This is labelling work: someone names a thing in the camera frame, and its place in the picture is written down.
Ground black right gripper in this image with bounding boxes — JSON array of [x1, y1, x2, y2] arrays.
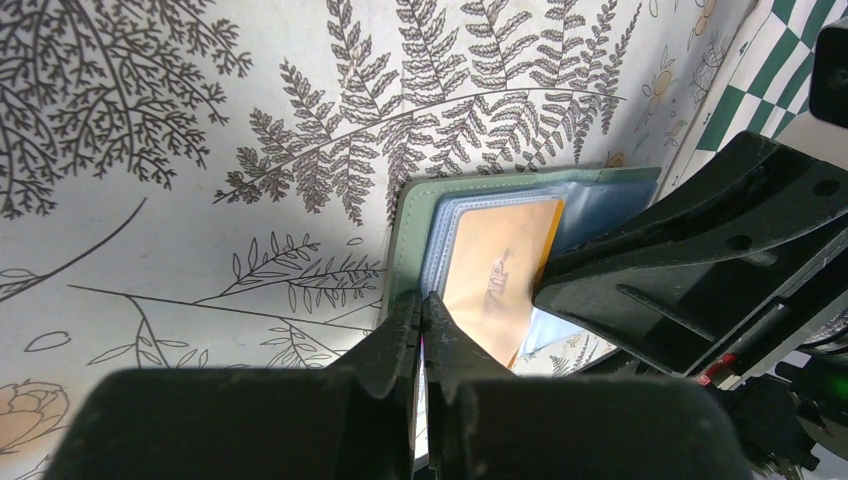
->
[[531, 16, 848, 480]]

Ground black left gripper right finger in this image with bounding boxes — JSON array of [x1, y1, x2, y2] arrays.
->
[[422, 294, 752, 479]]

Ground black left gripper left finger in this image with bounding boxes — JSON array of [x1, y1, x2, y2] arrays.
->
[[46, 291, 422, 479]]

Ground green white chessboard mat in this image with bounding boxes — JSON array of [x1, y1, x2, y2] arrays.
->
[[657, 1, 847, 198]]

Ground floral patterned tablecloth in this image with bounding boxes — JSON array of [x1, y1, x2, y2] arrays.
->
[[1, 1, 754, 479]]

